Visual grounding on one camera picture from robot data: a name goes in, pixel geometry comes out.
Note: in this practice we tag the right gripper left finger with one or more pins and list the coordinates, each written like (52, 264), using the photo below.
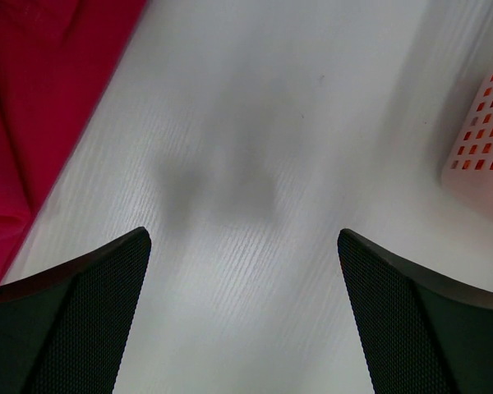
(64, 330)

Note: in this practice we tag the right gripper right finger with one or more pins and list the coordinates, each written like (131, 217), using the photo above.
(421, 331)

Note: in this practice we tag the magenta t shirt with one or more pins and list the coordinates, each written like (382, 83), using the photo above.
(56, 59)

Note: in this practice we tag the white plastic basket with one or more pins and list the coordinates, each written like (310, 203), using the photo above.
(468, 183)

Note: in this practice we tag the orange t shirt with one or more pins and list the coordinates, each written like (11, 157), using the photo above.
(473, 150)

